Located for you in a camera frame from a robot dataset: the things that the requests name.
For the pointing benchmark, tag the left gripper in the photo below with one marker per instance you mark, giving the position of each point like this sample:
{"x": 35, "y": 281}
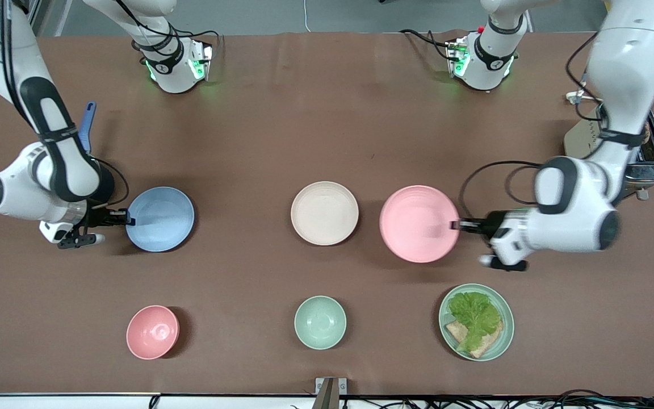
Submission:
{"x": 494, "y": 222}

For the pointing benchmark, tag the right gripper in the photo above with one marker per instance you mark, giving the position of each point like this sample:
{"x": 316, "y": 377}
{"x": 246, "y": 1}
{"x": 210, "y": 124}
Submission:
{"x": 99, "y": 217}

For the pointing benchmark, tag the wide blue bowl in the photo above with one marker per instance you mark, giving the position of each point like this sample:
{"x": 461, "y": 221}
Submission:
{"x": 162, "y": 221}

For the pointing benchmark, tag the wide pink bowl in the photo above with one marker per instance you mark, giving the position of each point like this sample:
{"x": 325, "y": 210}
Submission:
{"x": 418, "y": 224}

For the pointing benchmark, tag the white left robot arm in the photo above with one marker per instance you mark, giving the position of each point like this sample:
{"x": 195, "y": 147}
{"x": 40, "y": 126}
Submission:
{"x": 577, "y": 216}

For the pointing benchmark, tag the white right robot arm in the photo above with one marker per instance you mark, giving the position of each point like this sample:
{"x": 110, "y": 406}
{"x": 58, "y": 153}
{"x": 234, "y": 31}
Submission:
{"x": 60, "y": 165}

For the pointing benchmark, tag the green lettuce leaf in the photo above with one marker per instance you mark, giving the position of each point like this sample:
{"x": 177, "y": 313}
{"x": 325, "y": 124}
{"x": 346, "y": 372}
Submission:
{"x": 474, "y": 318}

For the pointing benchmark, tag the brown bread slice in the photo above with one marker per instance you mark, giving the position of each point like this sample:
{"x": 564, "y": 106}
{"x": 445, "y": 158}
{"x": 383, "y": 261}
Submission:
{"x": 455, "y": 330}

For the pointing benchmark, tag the green plate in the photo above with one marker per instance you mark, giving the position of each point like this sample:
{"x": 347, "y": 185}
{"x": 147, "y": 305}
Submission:
{"x": 507, "y": 329}

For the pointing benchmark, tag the small deep pink bowl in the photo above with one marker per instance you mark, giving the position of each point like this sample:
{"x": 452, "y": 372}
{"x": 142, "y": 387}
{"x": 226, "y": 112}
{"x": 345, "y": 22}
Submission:
{"x": 152, "y": 332}

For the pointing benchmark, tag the beige and chrome toaster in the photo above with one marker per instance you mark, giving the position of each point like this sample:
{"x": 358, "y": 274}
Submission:
{"x": 579, "y": 142}

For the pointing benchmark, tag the wide beige bowl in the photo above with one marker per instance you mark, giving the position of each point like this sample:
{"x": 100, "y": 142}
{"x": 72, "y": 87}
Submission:
{"x": 325, "y": 213}

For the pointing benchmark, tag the small deep green bowl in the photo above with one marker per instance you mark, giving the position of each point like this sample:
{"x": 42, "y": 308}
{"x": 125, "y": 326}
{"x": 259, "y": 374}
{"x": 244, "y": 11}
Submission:
{"x": 320, "y": 322}

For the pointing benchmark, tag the brown table cover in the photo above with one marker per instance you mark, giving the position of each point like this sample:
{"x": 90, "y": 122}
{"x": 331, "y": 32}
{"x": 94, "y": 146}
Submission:
{"x": 281, "y": 125}

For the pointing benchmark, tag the white table edge strip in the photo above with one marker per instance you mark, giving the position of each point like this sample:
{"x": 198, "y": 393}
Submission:
{"x": 77, "y": 402}

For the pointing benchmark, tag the toast slice with seeded crust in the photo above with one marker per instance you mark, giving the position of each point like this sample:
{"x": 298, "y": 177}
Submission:
{"x": 645, "y": 133}

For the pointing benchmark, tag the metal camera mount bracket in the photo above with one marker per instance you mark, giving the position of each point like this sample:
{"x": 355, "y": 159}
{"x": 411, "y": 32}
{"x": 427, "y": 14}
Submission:
{"x": 330, "y": 392}

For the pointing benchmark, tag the aluminium frame post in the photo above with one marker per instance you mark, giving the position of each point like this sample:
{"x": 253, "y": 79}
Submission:
{"x": 40, "y": 14}

